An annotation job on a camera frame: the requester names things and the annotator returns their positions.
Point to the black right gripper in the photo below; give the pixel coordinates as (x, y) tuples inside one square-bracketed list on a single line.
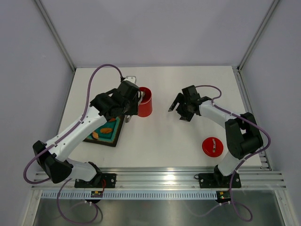
[(186, 116)]

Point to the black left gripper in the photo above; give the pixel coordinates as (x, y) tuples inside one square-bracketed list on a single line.
[(133, 111)]

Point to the stainless steel tongs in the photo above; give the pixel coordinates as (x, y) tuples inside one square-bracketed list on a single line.
[(128, 117)]

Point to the red cylindrical canister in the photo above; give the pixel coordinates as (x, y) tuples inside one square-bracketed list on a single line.
[(145, 107)]

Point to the orange fried food piece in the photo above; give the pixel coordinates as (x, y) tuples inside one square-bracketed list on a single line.
[(106, 130)]

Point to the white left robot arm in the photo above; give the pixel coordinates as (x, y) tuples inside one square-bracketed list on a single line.
[(53, 156)]

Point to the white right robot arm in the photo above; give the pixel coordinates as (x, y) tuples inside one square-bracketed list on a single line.
[(243, 137)]

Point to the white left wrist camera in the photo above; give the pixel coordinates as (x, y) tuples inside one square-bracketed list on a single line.
[(131, 79)]

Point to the red lid with metal handle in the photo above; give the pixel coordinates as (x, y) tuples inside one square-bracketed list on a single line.
[(212, 147)]

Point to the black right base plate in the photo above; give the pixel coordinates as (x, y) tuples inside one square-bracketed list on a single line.
[(209, 180)]

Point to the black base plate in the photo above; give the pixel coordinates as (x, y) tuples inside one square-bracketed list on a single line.
[(106, 180), (209, 180)]

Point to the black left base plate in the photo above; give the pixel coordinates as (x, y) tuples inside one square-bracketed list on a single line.
[(106, 180)]

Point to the aluminium mounting rail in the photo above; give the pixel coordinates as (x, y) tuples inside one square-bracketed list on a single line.
[(182, 178)]

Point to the white slotted cable duct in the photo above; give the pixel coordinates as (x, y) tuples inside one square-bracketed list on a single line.
[(130, 195)]

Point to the left aluminium frame post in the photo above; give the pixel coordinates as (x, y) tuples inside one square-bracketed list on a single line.
[(51, 27)]

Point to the aluminium frame post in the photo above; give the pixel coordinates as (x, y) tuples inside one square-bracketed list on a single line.
[(51, 27), (266, 19)]

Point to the right aluminium frame post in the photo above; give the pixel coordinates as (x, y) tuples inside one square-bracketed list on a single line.
[(266, 19)]

